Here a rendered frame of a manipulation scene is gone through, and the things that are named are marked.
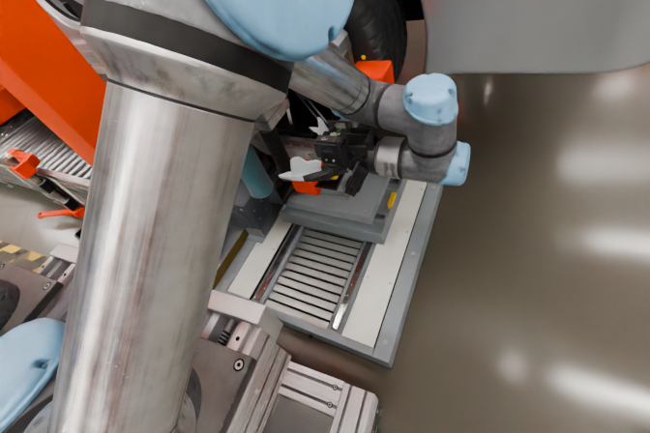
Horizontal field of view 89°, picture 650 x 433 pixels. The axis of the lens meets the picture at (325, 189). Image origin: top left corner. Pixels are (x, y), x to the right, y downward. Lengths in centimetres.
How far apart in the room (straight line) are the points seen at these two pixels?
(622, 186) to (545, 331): 74
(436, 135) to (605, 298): 110
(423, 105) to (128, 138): 38
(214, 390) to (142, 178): 41
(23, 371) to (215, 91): 31
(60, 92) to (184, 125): 97
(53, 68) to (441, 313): 142
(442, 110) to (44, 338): 51
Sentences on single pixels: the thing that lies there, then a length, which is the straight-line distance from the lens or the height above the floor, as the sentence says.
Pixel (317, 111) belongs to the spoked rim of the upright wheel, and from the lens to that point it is 108.
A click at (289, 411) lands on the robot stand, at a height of 21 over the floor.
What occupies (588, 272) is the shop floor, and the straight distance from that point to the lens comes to 155.
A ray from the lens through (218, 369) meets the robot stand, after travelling 57.
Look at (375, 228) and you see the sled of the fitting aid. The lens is 140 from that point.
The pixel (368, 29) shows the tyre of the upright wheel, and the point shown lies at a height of 95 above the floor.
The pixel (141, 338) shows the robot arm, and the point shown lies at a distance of 24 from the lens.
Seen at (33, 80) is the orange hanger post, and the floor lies 106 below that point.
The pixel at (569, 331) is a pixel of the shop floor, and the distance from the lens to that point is 143.
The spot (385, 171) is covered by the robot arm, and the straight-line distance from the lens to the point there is 61.
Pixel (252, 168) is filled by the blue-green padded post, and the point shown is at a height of 62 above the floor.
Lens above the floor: 129
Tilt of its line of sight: 46 degrees down
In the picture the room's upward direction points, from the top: 22 degrees counter-clockwise
